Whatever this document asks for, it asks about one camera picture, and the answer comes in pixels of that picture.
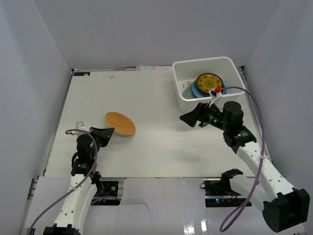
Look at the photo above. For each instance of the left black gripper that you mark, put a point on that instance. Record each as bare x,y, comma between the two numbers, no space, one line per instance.
98,137

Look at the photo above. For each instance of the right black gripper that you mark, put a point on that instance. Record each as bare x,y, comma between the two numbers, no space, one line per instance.
200,112

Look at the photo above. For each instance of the woven wicker plate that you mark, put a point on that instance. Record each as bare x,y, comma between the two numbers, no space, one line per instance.
121,123

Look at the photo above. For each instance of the light green ceramic plate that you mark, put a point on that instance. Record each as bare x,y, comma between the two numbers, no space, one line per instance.
188,93

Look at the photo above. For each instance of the blue plastic plate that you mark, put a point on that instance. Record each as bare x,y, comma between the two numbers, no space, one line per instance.
197,92

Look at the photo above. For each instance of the small yellow patterned plate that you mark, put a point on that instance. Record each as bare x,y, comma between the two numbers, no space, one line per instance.
208,81

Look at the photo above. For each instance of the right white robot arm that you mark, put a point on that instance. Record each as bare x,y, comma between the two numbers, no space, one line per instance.
281,204

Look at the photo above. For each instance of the white plastic bin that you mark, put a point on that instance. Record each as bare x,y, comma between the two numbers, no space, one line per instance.
185,72

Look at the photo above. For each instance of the blue label sticker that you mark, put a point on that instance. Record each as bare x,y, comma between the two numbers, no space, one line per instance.
81,73

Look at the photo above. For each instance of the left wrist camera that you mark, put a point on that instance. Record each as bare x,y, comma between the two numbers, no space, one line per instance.
80,125

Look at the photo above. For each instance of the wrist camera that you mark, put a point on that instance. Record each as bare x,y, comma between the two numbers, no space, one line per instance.
215,94
80,125

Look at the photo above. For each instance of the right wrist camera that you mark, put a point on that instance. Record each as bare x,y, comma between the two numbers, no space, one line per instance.
215,94

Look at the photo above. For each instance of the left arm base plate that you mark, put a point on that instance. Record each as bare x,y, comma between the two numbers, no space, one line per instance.
108,188

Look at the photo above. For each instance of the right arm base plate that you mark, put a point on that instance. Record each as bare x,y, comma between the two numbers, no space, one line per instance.
216,195

